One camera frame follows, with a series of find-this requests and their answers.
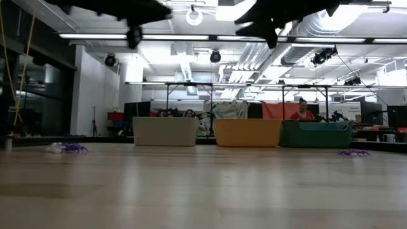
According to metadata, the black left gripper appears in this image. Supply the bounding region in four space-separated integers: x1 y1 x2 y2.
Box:
111 0 174 50

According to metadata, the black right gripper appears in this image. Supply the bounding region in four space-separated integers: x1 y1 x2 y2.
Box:
234 0 300 49

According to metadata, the white plastic bone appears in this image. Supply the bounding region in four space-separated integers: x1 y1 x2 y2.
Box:
45 141 66 155

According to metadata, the black spotlight cluster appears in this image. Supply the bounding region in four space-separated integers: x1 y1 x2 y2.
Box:
310 46 339 66
343 77 362 87

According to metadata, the patterned hanging cloth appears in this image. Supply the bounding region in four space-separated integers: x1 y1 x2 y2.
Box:
202 101 251 121

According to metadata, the black monitor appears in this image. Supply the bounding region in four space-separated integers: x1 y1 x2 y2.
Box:
360 101 384 126
387 105 407 129
123 101 152 128

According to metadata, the black ceiling track fixture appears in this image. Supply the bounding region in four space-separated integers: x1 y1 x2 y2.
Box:
340 0 392 14

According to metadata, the orange plastic bin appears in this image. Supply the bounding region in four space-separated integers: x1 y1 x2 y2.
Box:
214 118 283 148

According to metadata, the red box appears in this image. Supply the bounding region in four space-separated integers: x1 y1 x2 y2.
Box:
107 111 125 122

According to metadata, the white plastic bin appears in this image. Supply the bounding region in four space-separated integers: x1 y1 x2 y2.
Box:
132 116 200 147

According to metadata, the black tripod stand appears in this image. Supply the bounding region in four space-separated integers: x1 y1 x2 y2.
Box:
90 106 99 138

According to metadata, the white sign board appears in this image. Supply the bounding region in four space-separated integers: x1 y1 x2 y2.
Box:
330 102 362 122

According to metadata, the teal plastic bin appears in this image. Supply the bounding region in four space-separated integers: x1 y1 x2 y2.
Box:
279 119 354 149

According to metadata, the silver ventilation duct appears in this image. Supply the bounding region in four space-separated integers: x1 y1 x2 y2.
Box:
281 6 357 66

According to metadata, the black background table frame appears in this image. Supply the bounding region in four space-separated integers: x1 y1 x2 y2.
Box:
125 81 407 123

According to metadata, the yellow power cable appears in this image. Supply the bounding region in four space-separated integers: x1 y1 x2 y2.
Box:
0 0 36 128

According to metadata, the black aluminium table frame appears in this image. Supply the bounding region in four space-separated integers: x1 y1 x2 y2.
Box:
0 135 407 154

